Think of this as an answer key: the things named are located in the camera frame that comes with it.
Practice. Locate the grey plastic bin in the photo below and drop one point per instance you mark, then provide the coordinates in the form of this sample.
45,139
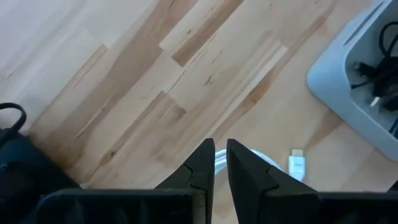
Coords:
329,81

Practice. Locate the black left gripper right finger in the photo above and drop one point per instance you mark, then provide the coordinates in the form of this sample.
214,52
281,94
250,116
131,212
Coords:
264,196

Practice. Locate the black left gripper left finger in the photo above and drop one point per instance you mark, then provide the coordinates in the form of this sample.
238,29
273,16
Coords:
199,174

